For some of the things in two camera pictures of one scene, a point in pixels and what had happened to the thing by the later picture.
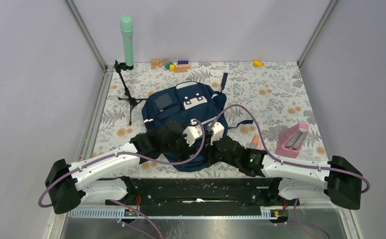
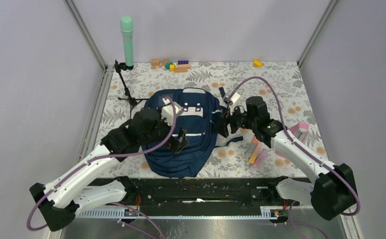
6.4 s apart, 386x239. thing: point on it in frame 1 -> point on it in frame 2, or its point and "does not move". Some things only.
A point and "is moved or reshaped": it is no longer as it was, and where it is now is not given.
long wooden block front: (180, 69) does not move
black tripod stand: (133, 101) does not move
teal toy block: (167, 66) does not move
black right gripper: (209, 151) -> (225, 119)
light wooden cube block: (155, 62) does not move
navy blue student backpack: (196, 105) is moved or reshaped
